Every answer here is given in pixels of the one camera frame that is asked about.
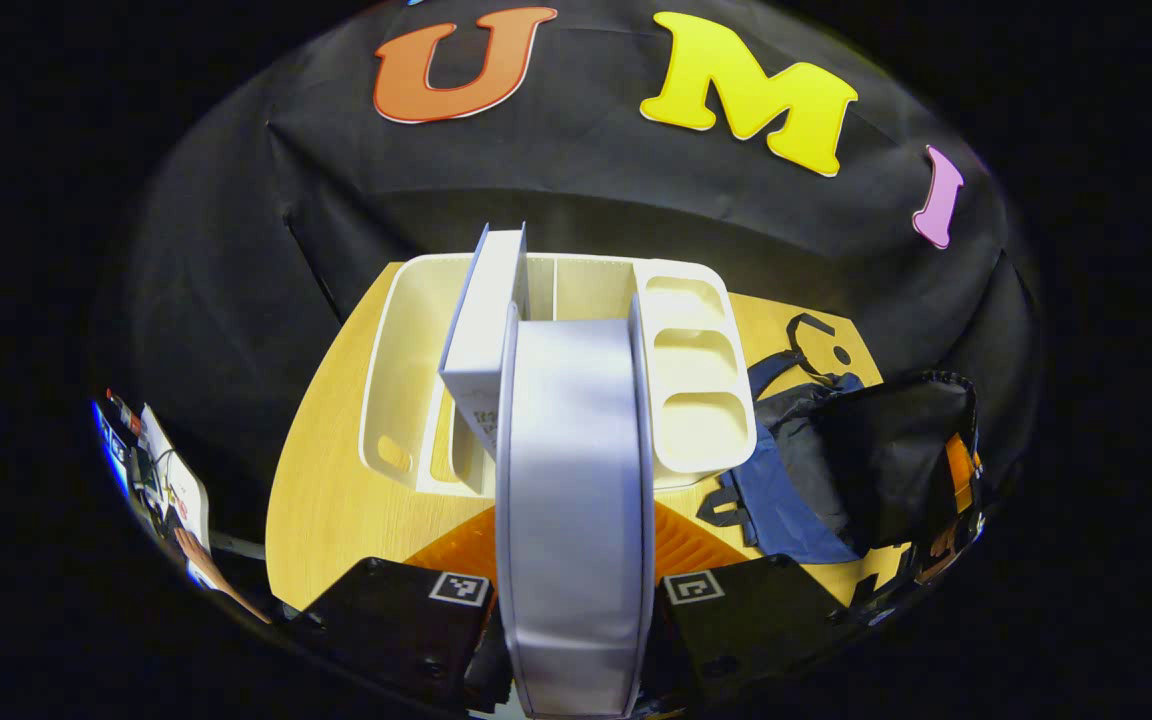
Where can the black backdrop cloth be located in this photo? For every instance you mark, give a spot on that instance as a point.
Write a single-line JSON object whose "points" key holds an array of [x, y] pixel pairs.
{"points": [[586, 190]]}

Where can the white plastic bookshelf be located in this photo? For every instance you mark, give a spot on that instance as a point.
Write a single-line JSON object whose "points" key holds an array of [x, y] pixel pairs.
{"points": [[696, 400]]}

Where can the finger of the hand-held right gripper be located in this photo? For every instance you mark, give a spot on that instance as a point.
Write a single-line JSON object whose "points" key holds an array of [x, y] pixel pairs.
{"points": [[964, 470]]}

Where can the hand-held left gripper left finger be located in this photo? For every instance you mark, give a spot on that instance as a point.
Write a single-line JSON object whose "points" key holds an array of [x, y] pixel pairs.
{"points": [[406, 620]]}

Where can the blue schoolbag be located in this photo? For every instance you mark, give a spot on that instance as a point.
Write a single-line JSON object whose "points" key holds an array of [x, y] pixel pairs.
{"points": [[876, 460]]}

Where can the computer monitor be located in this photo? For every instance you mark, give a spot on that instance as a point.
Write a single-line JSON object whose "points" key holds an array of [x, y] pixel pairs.
{"points": [[114, 445]]}

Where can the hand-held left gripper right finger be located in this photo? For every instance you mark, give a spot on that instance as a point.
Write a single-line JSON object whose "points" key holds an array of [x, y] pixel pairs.
{"points": [[746, 620]]}

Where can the pale grey cover book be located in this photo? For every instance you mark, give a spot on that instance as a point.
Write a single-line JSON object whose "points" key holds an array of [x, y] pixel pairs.
{"points": [[576, 500]]}

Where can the white power strip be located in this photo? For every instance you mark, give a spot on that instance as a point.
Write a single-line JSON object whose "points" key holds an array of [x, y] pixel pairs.
{"points": [[181, 480]]}

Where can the purple blue cover book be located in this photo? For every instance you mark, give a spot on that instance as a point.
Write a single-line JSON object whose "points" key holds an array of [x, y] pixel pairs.
{"points": [[481, 340]]}

